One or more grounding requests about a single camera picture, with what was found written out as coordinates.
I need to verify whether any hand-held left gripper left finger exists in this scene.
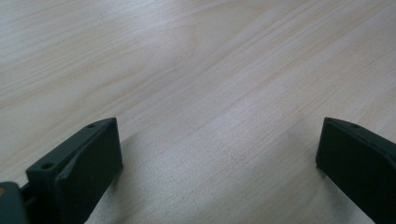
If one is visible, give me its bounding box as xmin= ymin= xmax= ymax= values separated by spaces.
xmin=25 ymin=117 xmax=124 ymax=224

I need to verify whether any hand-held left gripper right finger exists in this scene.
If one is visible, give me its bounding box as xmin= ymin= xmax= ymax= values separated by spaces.
xmin=315 ymin=117 xmax=396 ymax=224

